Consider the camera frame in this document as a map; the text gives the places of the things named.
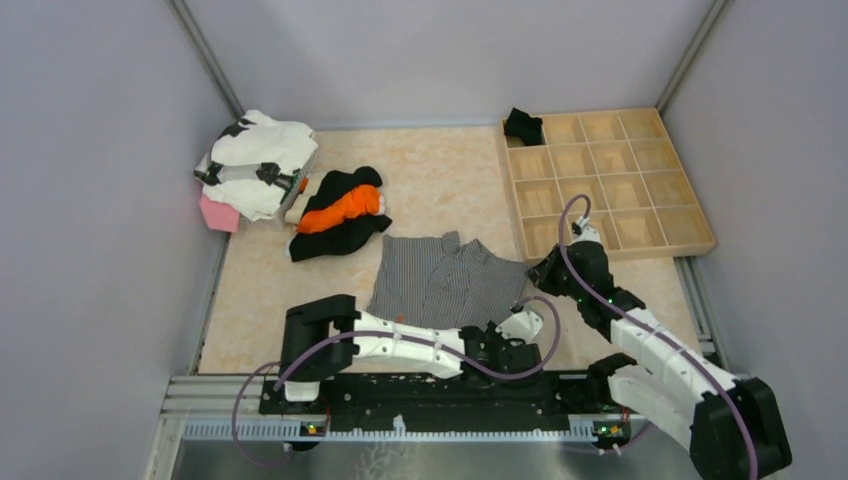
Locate black boxer underwear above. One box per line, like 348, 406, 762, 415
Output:
503, 108, 544, 146

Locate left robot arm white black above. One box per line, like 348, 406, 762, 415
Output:
273, 294, 551, 414

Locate pink cloth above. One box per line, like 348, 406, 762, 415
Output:
199, 194, 240, 233

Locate black metal base rail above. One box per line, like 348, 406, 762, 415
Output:
158, 370, 730, 455

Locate grey striped underwear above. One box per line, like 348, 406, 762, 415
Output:
366, 231, 528, 330

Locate white perforated basket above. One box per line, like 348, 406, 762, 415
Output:
242, 152, 319, 231

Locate white black clothes pile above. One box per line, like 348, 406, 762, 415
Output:
193, 109, 318, 221

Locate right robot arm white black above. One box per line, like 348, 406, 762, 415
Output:
528, 226, 793, 479

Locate orange underwear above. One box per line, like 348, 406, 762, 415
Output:
296, 184, 386, 234

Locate wooden compartment tray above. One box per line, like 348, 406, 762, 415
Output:
499, 107, 716, 263

